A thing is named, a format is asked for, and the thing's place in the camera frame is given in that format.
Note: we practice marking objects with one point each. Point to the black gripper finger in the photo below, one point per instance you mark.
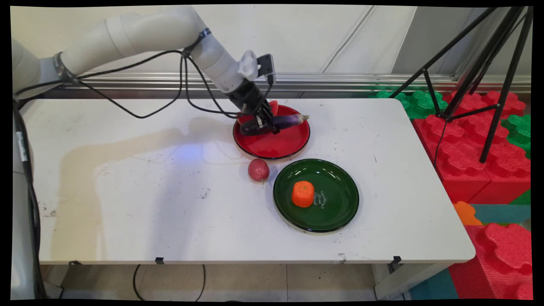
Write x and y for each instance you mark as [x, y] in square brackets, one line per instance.
[273, 125]
[259, 122]

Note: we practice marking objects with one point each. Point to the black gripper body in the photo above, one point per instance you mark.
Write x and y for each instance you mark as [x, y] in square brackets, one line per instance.
[250, 97]

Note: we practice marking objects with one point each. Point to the purple toy eggplant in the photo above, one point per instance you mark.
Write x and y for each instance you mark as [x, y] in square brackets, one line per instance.
[290, 120]

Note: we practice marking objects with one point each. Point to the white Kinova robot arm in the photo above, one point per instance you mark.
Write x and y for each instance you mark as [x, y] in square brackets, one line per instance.
[140, 32]

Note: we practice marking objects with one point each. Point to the toy watermelon slice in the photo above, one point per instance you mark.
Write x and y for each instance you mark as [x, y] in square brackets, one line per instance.
[274, 107]

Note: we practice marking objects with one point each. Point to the red plate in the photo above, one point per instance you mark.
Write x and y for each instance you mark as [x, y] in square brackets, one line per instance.
[276, 149]

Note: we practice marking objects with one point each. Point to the round red toy fruit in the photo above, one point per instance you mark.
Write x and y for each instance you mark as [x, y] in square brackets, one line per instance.
[258, 170]

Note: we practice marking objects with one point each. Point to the orange toy carrot piece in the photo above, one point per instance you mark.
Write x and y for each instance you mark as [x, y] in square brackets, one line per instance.
[302, 194]

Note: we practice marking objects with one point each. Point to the green plate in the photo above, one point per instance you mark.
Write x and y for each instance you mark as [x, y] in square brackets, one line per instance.
[340, 187]

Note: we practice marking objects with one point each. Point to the large red foam block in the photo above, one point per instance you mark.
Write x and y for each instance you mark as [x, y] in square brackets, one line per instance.
[463, 153]

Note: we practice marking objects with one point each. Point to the white table leg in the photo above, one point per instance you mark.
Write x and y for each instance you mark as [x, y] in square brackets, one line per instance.
[403, 280]

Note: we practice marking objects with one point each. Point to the orange foam block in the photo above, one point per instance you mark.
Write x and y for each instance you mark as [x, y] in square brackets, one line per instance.
[465, 213]

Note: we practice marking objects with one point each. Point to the black tripod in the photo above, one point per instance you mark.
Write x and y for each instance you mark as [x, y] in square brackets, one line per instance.
[497, 51]

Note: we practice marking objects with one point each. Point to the teal foam mat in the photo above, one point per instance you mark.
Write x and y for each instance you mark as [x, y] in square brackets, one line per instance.
[503, 213]

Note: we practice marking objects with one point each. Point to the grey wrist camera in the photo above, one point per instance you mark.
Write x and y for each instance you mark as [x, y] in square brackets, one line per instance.
[265, 66]

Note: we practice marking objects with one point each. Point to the aluminium wall rail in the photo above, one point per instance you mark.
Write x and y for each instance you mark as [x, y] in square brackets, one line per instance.
[340, 80]

